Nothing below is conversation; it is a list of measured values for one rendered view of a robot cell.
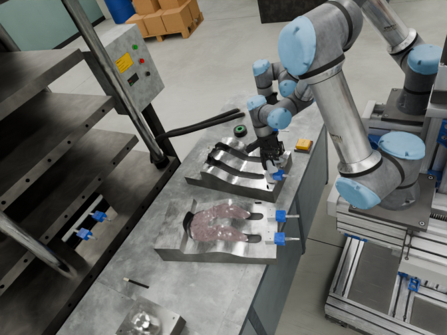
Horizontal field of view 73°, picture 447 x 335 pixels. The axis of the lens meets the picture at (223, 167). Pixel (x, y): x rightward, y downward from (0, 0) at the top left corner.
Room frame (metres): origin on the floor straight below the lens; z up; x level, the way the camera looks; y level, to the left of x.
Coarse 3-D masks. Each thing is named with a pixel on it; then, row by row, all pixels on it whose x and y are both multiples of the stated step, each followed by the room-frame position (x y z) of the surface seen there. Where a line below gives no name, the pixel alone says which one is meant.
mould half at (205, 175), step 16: (208, 144) 1.37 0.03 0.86; (240, 144) 1.21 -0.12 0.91; (224, 160) 1.12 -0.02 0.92; (240, 160) 1.11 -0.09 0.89; (288, 160) 1.02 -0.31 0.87; (192, 176) 1.16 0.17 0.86; (208, 176) 1.07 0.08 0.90; (224, 176) 1.04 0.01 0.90; (240, 192) 0.97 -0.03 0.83; (256, 192) 0.91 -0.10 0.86; (272, 192) 0.86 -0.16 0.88
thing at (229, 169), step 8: (216, 144) 1.23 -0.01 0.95; (224, 144) 1.22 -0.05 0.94; (232, 152) 1.17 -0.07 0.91; (240, 152) 1.16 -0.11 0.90; (208, 160) 1.20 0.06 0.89; (216, 160) 1.13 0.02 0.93; (248, 160) 1.11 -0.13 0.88; (256, 160) 1.09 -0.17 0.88; (224, 168) 1.08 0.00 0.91; (232, 168) 1.08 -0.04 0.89; (240, 176) 1.02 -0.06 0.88; (248, 176) 1.00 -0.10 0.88; (256, 176) 0.98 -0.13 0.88; (264, 176) 0.96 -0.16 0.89
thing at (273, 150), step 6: (276, 132) 0.93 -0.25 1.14; (258, 138) 0.94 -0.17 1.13; (264, 138) 0.92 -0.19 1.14; (270, 138) 0.92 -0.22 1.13; (276, 138) 0.92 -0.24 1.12; (264, 144) 0.93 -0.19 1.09; (270, 144) 0.92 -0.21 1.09; (276, 144) 0.90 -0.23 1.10; (282, 144) 0.93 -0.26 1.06; (264, 150) 0.92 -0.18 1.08; (270, 150) 0.90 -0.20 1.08; (276, 150) 0.88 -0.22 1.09; (282, 150) 0.91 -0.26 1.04; (264, 156) 0.91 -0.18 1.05; (270, 156) 0.91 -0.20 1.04; (276, 156) 0.89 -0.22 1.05
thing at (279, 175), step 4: (264, 172) 0.93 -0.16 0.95; (276, 172) 0.91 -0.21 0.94; (280, 172) 0.90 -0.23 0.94; (284, 172) 0.90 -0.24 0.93; (268, 176) 0.91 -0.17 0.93; (272, 176) 0.90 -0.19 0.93; (276, 176) 0.89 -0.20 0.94; (280, 176) 0.88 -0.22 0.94; (284, 176) 0.88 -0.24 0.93; (288, 176) 0.87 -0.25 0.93; (292, 176) 0.86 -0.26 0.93; (268, 180) 0.91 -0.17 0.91; (272, 180) 0.90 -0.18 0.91; (280, 180) 0.88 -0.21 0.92
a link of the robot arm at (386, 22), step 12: (372, 0) 1.04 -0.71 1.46; (384, 0) 1.05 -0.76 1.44; (372, 12) 1.04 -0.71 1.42; (384, 12) 1.03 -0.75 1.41; (372, 24) 1.05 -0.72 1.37; (384, 24) 1.03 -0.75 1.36; (396, 24) 1.02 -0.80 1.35; (384, 36) 1.04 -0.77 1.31; (396, 36) 1.01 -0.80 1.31; (408, 36) 1.01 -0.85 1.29; (396, 48) 1.01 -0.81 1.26; (408, 48) 0.98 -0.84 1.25; (396, 60) 1.02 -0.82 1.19
